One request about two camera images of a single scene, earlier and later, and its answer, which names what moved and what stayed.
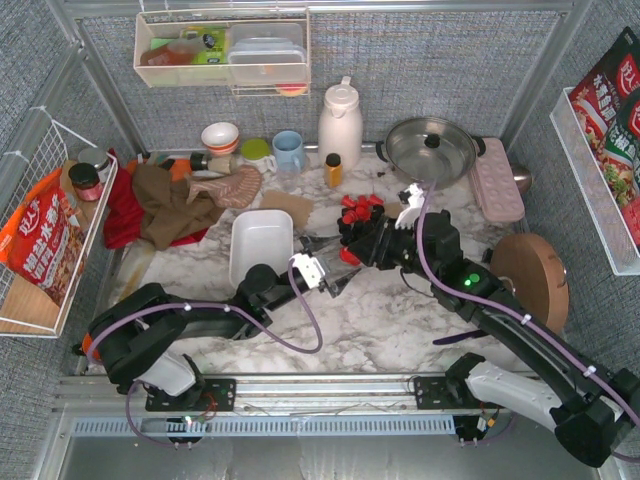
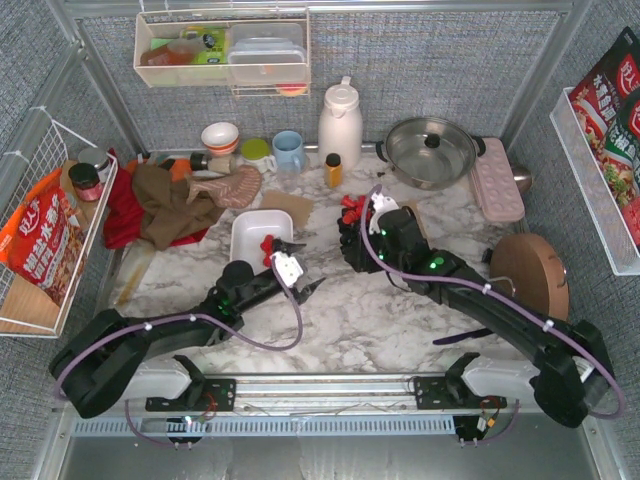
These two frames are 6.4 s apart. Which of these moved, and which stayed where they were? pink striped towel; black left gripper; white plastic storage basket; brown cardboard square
Moved: black left gripper
Stayed: brown cardboard square; pink striped towel; white plastic storage basket
